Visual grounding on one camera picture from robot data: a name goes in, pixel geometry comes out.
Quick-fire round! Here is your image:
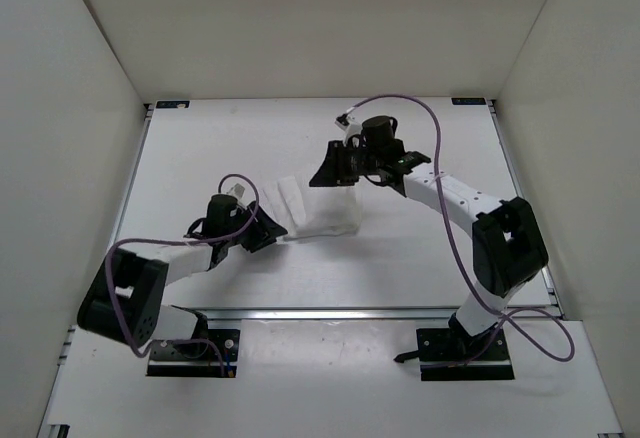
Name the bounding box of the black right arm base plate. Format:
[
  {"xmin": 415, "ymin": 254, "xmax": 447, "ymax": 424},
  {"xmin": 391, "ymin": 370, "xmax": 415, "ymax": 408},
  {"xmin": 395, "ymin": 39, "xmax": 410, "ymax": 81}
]
[{"xmin": 394, "ymin": 328, "xmax": 515, "ymax": 382}]

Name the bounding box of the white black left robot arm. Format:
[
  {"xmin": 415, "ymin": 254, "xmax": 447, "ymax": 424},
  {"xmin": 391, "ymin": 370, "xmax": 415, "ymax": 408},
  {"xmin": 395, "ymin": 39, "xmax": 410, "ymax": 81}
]
[{"xmin": 77, "ymin": 194, "xmax": 287, "ymax": 358}]

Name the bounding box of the white pleated skirt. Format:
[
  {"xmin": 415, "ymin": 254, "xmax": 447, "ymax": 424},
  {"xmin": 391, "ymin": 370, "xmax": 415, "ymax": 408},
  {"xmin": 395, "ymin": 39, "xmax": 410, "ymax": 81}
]
[{"xmin": 261, "ymin": 171, "xmax": 362, "ymax": 241}]

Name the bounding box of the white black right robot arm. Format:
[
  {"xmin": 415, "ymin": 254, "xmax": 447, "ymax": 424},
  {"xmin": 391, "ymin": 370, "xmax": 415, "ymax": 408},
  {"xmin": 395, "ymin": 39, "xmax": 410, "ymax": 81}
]
[{"xmin": 260, "ymin": 134, "xmax": 548, "ymax": 359}]

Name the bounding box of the blue right corner label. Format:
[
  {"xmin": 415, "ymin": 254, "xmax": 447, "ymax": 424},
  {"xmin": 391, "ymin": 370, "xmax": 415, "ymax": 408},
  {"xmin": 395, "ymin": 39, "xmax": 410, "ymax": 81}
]
[{"xmin": 451, "ymin": 97, "xmax": 486, "ymax": 106}]

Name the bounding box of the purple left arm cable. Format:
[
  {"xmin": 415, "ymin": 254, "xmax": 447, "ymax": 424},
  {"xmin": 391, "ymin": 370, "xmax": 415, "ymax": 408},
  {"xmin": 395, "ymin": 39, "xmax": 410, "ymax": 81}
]
[{"xmin": 112, "ymin": 173, "xmax": 261, "ymax": 377}]

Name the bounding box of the blue left corner label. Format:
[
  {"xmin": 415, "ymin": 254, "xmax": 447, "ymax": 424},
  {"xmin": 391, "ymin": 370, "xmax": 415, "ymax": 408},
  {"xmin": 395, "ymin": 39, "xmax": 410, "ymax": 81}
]
[{"xmin": 155, "ymin": 100, "xmax": 190, "ymax": 109}]

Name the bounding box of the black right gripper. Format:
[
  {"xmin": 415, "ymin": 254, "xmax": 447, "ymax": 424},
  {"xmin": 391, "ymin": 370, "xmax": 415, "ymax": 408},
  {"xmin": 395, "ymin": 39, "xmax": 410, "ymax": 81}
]
[{"xmin": 309, "ymin": 143, "xmax": 381, "ymax": 190}]

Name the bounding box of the blue corner label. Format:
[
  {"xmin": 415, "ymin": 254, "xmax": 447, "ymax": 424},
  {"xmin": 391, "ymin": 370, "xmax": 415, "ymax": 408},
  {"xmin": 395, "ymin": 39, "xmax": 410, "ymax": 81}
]
[
  {"xmin": 155, "ymin": 100, "xmax": 190, "ymax": 109},
  {"xmin": 451, "ymin": 97, "xmax": 486, "ymax": 106}
]

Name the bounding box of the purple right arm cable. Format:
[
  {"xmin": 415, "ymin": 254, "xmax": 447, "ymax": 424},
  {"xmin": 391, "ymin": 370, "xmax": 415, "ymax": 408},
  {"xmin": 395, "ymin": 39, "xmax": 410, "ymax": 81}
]
[{"xmin": 335, "ymin": 94, "xmax": 575, "ymax": 362}]

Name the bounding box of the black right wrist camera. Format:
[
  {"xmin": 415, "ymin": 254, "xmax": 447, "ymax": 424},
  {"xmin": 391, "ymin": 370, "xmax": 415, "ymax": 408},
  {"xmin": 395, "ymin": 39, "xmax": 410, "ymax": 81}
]
[{"xmin": 361, "ymin": 115, "xmax": 398, "ymax": 149}]

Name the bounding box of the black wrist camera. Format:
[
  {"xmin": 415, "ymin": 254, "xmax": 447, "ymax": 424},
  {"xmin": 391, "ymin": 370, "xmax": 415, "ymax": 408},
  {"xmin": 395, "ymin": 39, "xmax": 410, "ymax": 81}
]
[
  {"xmin": 202, "ymin": 193, "xmax": 246, "ymax": 238},
  {"xmin": 361, "ymin": 115, "xmax": 398, "ymax": 149}
]

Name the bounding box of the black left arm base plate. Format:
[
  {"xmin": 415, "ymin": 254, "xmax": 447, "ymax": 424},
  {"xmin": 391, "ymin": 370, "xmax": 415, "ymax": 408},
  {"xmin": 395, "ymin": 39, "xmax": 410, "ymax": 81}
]
[{"xmin": 146, "ymin": 327, "xmax": 241, "ymax": 379}]

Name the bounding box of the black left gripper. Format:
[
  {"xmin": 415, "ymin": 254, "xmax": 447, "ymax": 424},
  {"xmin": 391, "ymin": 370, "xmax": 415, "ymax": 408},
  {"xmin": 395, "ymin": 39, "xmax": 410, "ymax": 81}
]
[{"xmin": 225, "ymin": 199, "xmax": 287, "ymax": 253}]

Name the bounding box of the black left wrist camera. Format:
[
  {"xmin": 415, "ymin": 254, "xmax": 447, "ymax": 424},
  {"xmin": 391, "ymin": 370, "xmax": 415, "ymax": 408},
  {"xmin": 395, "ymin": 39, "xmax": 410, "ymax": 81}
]
[{"xmin": 202, "ymin": 193, "xmax": 246, "ymax": 238}]

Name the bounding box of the aluminium table edge rail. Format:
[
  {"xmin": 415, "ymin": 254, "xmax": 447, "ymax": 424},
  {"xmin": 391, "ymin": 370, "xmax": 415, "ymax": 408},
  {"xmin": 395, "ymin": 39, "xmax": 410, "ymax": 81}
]
[{"xmin": 204, "ymin": 305, "xmax": 564, "ymax": 323}]

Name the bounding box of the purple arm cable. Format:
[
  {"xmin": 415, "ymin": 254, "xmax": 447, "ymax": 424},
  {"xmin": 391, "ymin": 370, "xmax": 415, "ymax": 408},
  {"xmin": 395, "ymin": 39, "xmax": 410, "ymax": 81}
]
[
  {"xmin": 335, "ymin": 94, "xmax": 575, "ymax": 362},
  {"xmin": 112, "ymin": 173, "xmax": 261, "ymax": 377}
]

